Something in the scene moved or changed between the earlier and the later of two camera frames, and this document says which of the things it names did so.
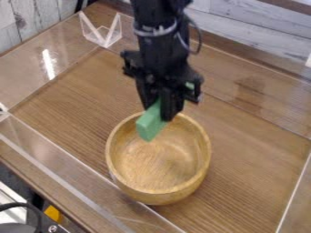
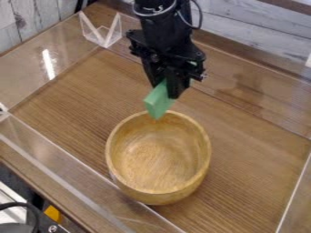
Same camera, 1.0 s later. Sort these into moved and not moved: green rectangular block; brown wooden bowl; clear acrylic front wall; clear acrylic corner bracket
Moved: green rectangular block
Not moved: brown wooden bowl; clear acrylic front wall; clear acrylic corner bracket
